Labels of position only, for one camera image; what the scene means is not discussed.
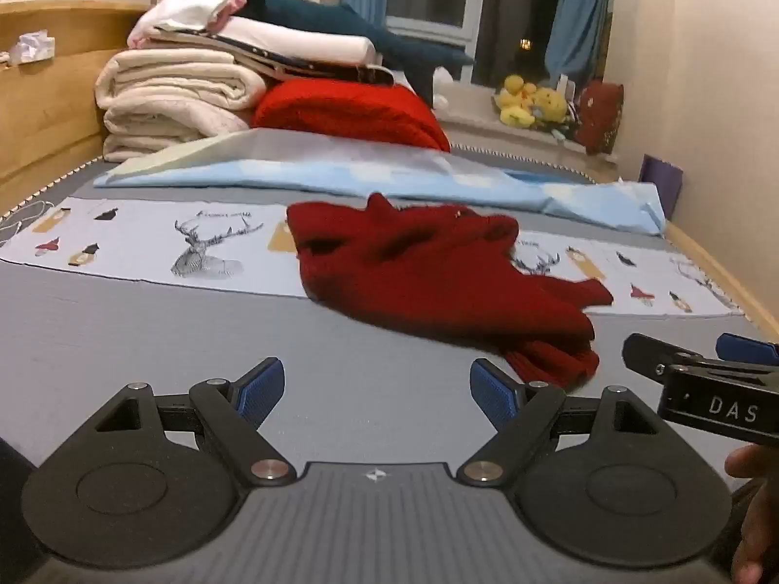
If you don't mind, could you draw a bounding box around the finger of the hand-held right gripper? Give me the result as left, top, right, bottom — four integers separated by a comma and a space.
716, 332, 779, 367
622, 333, 704, 387

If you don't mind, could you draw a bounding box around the deer printed sheet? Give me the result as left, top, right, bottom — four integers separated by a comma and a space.
0, 195, 747, 318

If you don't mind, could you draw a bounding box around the person's right hand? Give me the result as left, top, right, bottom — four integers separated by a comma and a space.
726, 443, 779, 584

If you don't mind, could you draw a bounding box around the tissue box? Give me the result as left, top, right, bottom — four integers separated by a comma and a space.
8, 29, 57, 66

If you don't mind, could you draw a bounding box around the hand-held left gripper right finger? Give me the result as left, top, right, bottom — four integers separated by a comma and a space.
455, 359, 667, 486

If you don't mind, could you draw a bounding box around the dark red knitted sweater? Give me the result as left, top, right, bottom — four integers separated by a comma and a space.
286, 191, 614, 390

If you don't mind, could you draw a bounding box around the light blue sheet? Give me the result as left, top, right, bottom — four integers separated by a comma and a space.
94, 129, 666, 236

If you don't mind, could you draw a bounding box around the bright red folded blanket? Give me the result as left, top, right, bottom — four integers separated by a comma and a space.
252, 78, 452, 153

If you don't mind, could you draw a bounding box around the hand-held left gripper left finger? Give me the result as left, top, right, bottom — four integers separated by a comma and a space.
91, 357, 298, 488

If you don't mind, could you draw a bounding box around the white cloth with pink trim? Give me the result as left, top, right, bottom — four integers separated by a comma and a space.
128, 0, 245, 48

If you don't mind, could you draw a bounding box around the white windowsill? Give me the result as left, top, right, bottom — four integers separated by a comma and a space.
433, 86, 623, 166

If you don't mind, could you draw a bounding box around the yellow plush toy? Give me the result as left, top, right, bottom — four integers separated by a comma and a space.
496, 73, 541, 130
532, 86, 576, 128

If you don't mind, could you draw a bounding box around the wooden bed frame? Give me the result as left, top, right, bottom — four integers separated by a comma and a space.
0, 0, 779, 345

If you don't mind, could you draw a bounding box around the window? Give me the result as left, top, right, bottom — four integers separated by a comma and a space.
382, 0, 564, 87

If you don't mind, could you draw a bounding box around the cream folded quilt stack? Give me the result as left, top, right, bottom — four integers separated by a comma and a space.
94, 49, 270, 163

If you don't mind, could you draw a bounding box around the dark-edged folded cloth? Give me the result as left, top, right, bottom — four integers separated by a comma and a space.
152, 25, 398, 87

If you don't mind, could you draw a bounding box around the white folded blanket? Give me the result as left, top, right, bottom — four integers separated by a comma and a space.
210, 15, 377, 69

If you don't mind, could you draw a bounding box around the white cable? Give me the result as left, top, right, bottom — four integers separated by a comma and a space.
0, 198, 51, 239

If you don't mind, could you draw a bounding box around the purple box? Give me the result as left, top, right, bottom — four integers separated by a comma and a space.
639, 154, 684, 221

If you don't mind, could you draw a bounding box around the grey mattress cover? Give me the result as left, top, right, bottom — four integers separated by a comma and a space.
0, 145, 779, 475

